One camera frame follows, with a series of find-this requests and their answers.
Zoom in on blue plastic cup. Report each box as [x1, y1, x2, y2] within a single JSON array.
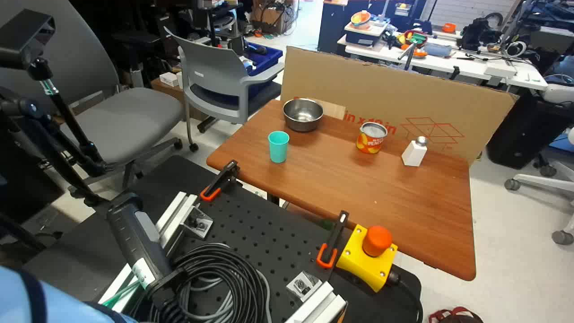
[[266, 130, 293, 166]]

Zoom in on metal bowl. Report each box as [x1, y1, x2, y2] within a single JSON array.
[[282, 97, 327, 135]]

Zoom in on black orange clamp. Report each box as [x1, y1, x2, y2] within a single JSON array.
[[198, 158, 241, 205], [316, 211, 352, 273]]

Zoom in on black perforated breadboard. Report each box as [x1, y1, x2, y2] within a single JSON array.
[[128, 155, 426, 323]]

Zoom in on orange yellow printed can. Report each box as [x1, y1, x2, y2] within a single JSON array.
[[356, 121, 390, 157]]

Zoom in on wooden table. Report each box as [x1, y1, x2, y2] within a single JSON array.
[[207, 97, 480, 284]]

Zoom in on brown cardboard panel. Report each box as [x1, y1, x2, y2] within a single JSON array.
[[280, 45, 521, 166]]

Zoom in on blue plastic bin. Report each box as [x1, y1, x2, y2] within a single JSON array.
[[241, 42, 286, 78]]

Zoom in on light grey plastic chair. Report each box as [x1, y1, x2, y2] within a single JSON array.
[[164, 26, 286, 153]]

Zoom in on yellow emergency stop box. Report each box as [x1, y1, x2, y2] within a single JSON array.
[[334, 225, 401, 295]]

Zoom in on white plastic bottle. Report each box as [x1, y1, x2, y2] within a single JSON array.
[[401, 135, 431, 169]]

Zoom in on grey padded office chair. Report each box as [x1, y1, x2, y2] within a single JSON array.
[[0, 0, 187, 182]]

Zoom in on dark grey box device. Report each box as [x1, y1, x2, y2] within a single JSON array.
[[106, 193, 176, 289]]

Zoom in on white desk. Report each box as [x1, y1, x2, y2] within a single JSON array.
[[336, 20, 550, 92]]

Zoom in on black backpack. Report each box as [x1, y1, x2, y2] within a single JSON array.
[[460, 17, 506, 53]]

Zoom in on black bag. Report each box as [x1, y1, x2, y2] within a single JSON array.
[[485, 97, 560, 169]]

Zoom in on grey chair wheel base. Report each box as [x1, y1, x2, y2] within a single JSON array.
[[503, 128, 574, 248]]

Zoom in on light blue sleeve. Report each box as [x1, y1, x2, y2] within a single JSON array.
[[0, 266, 141, 323]]

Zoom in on aluminium rail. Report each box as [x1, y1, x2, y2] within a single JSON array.
[[286, 272, 349, 323], [97, 191, 214, 309]]

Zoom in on black cable coil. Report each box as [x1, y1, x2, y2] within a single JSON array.
[[146, 241, 275, 323]]

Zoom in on black camera tripod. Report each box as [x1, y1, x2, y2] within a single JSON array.
[[0, 56, 112, 209]]

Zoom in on red cable loop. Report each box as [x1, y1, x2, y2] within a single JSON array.
[[428, 306, 483, 323]]

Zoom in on black camera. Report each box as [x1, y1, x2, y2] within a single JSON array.
[[0, 8, 58, 71]]

